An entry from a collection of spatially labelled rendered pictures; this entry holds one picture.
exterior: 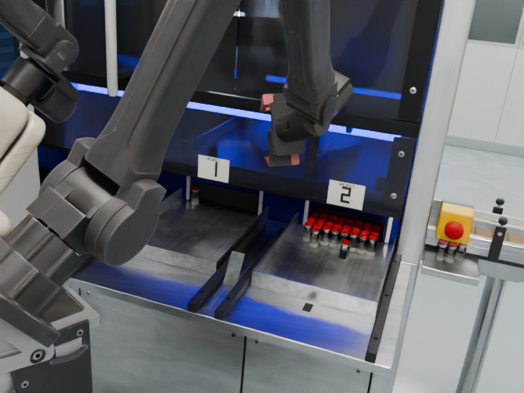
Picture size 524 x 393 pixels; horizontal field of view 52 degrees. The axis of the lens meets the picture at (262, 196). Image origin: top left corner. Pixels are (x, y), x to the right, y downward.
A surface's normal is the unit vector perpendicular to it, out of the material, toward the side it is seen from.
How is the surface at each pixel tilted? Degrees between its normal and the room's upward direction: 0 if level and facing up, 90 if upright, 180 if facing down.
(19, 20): 96
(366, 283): 0
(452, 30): 90
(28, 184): 90
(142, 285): 0
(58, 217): 43
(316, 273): 0
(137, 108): 73
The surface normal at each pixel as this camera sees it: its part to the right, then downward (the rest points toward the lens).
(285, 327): 0.07, -0.92
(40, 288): 0.65, 0.26
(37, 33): 0.73, 0.47
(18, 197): 0.95, 0.18
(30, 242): 0.05, -0.35
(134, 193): -0.39, 0.04
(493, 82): -0.33, 0.33
